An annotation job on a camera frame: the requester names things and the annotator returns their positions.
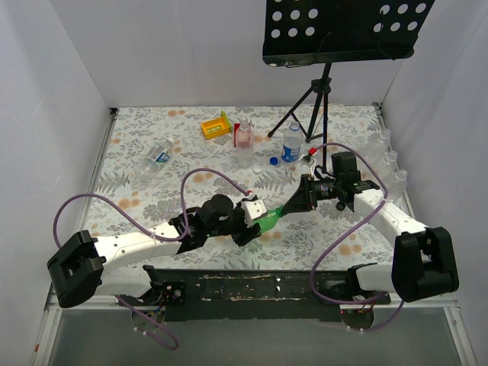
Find green plastic bottle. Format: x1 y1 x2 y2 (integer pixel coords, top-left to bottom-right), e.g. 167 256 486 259
255 207 283 235

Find white blue Pocari cap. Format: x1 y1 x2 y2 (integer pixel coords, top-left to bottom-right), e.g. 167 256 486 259
252 165 262 174

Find clear Pepsi bottle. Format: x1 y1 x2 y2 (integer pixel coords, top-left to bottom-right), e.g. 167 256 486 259
281 121 303 163

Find clear bottle blue label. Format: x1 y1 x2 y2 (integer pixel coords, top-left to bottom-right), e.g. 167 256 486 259
134 138 174 180

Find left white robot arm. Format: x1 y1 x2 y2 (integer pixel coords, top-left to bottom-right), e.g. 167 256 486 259
47 194 268 309

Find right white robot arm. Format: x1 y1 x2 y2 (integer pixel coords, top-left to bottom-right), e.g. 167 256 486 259
281 152 459 303

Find black bottle cap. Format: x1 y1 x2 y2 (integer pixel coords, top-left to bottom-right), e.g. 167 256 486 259
335 202 345 211

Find yellow plastic box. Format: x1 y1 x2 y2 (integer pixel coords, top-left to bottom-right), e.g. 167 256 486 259
201 111 233 140

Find floral tablecloth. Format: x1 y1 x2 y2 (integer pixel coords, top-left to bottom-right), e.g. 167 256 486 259
82 107 393 271

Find red plastic box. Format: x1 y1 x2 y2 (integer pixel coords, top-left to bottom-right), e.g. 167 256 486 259
234 123 246 149

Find black music stand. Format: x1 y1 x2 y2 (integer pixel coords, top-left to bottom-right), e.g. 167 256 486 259
262 0 436 175

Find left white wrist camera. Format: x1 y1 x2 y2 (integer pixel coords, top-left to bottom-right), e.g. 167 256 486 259
241 199 268 227

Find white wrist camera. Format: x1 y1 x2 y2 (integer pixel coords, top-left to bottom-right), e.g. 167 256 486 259
241 199 268 227
300 147 317 166

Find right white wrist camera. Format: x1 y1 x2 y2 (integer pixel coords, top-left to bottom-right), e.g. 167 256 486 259
300 147 317 166

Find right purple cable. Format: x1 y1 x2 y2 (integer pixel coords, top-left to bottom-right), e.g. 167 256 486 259
309 143 406 332

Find clear bottle by wall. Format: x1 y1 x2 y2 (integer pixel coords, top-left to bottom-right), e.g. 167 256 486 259
365 129 391 158

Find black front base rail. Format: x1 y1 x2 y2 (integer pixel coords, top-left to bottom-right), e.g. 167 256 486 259
122 265 374 328

